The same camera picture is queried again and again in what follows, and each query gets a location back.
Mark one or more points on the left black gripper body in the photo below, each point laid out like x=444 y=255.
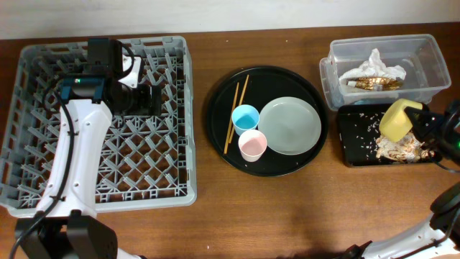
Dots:
x=154 y=100

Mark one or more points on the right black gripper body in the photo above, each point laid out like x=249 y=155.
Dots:
x=447 y=140

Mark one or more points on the yellow bowl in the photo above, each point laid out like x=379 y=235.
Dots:
x=395 y=123

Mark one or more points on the food scraps and rice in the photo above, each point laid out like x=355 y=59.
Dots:
x=371 y=147

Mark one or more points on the gold snack wrapper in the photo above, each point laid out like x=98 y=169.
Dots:
x=374 y=83

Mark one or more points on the white napkin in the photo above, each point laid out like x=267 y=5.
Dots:
x=374 y=67

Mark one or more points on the light blue plastic cup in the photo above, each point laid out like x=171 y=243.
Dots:
x=245 y=117

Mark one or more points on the pink plastic cup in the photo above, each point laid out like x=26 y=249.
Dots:
x=252 y=144

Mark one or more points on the white round plate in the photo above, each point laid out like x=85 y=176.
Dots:
x=291 y=125

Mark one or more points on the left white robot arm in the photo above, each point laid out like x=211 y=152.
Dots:
x=64 y=224

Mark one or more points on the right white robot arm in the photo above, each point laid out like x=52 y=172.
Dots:
x=435 y=236

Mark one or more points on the clear plastic waste bin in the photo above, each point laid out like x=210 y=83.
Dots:
x=419 y=55

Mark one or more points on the grey plastic dishwasher rack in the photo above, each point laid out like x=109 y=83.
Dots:
x=146 y=162

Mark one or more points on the black rectangular waste tray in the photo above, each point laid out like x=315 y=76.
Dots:
x=347 y=117

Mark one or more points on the left wooden chopstick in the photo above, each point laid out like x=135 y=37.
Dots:
x=230 y=119

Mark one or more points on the wooden chopstick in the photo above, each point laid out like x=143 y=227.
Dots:
x=240 y=103
x=230 y=119

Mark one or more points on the right wooden chopstick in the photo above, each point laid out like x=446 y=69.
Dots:
x=240 y=103

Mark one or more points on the round black serving tray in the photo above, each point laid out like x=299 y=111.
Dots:
x=263 y=84

